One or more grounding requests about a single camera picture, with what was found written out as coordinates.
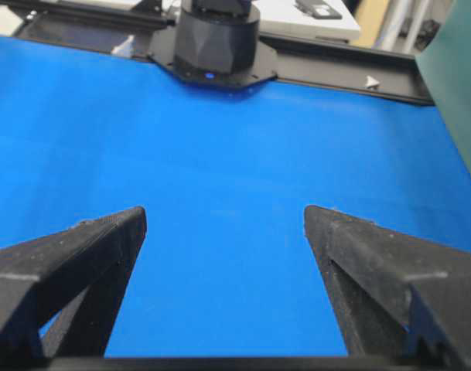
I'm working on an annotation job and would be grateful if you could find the blue table mat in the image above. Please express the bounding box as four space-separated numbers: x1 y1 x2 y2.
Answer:
0 38 471 357

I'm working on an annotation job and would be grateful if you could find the green backdrop curtain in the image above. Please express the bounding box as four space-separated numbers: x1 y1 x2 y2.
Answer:
416 1 471 167

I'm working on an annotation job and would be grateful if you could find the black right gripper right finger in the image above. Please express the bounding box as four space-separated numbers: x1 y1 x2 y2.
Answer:
304 206 471 367

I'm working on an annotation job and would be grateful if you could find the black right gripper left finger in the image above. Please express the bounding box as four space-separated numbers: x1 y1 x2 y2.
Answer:
0 206 147 362

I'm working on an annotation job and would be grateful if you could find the black table frame rail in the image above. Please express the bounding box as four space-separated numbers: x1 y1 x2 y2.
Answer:
10 5 434 106

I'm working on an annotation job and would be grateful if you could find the white box with phone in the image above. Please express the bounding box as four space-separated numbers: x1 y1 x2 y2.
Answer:
253 1 361 41

